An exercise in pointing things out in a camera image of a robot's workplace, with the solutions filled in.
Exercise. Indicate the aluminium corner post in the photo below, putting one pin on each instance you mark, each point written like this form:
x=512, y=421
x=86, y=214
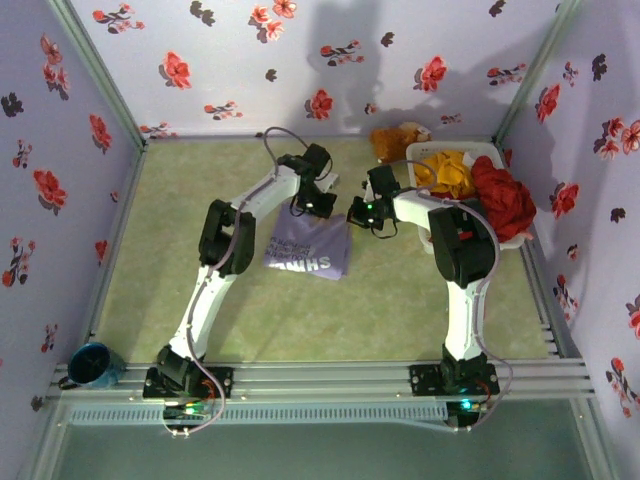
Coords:
x=101, y=75
x=534, y=75

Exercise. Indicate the brown plush toy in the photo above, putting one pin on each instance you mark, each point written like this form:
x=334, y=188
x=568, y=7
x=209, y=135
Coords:
x=392, y=142

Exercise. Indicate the purple t-shirt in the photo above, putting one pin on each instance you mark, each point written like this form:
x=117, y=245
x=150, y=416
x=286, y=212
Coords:
x=310, y=245

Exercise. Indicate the yellow t-shirt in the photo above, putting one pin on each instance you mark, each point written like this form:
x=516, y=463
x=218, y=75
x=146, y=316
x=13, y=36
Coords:
x=447, y=172

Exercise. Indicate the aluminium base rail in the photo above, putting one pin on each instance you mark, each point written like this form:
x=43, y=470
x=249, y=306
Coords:
x=325, y=380

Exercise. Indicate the blue cup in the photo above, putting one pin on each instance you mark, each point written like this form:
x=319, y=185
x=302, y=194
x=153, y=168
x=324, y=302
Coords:
x=95, y=365

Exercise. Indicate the red t-shirt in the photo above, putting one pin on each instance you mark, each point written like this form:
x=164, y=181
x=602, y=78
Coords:
x=505, y=195

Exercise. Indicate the white plastic laundry basket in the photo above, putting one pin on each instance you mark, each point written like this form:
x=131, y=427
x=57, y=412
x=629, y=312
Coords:
x=417, y=152

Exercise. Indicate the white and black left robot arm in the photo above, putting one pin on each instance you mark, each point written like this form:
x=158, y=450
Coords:
x=200, y=315

